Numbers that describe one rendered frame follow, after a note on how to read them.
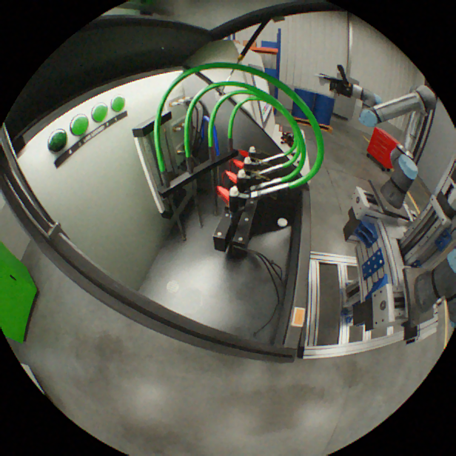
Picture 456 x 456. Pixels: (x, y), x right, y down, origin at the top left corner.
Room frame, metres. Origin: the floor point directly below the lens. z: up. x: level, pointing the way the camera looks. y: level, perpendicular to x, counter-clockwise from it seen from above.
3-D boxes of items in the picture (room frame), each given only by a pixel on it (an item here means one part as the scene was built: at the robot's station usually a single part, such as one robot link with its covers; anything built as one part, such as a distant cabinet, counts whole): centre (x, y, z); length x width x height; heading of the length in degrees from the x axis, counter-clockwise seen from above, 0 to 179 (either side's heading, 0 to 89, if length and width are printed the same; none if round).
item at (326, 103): (4.88, -2.43, 0.51); 1.20 x 0.85 x 1.02; 76
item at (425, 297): (-0.03, -0.69, 1.09); 0.15 x 0.15 x 0.10
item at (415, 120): (0.56, -0.88, 1.41); 0.15 x 0.12 x 0.55; 142
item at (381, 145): (2.99, -3.70, 0.43); 0.70 x 0.46 x 0.86; 13
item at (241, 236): (0.46, -0.05, 0.91); 0.34 x 0.10 x 0.15; 162
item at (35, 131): (0.42, 0.23, 1.43); 0.54 x 0.03 x 0.02; 162
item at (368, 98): (0.72, -0.68, 1.43); 0.11 x 0.08 x 0.09; 52
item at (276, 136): (0.96, -0.37, 0.97); 0.70 x 0.22 x 0.03; 162
